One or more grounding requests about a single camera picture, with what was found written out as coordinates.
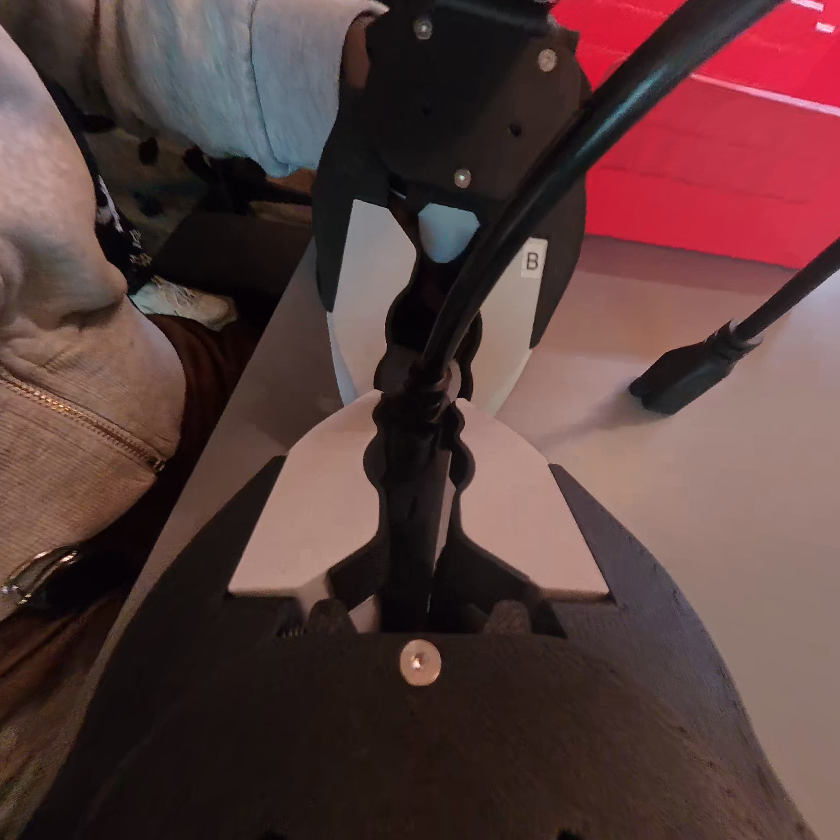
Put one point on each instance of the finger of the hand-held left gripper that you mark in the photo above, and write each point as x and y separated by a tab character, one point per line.
512	315
361	275

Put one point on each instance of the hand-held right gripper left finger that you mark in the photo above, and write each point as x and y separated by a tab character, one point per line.
302	512

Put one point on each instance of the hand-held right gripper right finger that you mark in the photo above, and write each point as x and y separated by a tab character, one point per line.
525	518

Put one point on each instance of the dark chair seat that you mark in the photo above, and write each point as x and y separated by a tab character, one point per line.
229	262

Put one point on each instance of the office chair base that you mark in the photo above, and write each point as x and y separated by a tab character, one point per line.
249	184

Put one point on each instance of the white shoe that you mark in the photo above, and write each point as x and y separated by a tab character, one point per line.
184	305

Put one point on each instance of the person's beige zip hoodie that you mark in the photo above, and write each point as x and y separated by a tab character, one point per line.
65	426

